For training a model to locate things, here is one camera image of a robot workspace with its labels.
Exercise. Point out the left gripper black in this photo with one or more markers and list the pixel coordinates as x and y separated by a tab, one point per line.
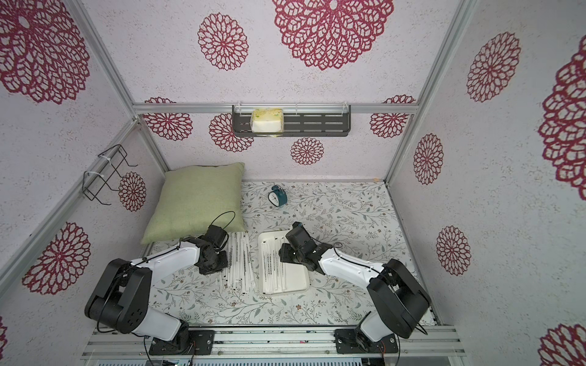
205	271

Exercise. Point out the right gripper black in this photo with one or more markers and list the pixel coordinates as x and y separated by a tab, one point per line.
291	255

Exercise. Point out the straw pile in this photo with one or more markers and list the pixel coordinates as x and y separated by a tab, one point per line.
236	276
273	273
264	273
247	272
227	272

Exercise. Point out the straw group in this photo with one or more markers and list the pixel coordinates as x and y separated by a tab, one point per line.
282	277
268	271
277	277

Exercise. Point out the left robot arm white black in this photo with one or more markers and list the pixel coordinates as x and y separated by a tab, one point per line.
121	298

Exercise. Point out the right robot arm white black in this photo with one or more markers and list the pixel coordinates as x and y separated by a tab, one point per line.
400	300

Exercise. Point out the white storage tray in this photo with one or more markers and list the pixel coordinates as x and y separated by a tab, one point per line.
297	275

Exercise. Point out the teal alarm clock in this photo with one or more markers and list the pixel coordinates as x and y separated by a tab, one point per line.
277	196

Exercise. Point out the green pillow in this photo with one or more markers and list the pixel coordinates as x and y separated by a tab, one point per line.
193	198

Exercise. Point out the yellow sponge block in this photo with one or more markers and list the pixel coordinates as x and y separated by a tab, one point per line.
267	121

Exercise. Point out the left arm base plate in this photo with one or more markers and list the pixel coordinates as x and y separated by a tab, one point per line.
186	342

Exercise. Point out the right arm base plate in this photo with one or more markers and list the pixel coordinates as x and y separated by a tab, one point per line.
350	341

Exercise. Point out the dark metal wall shelf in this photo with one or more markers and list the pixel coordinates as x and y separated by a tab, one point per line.
298	123

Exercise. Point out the black wire wall rack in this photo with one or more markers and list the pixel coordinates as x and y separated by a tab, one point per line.
110	161

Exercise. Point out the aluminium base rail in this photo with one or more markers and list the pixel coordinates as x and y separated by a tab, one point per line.
242	342

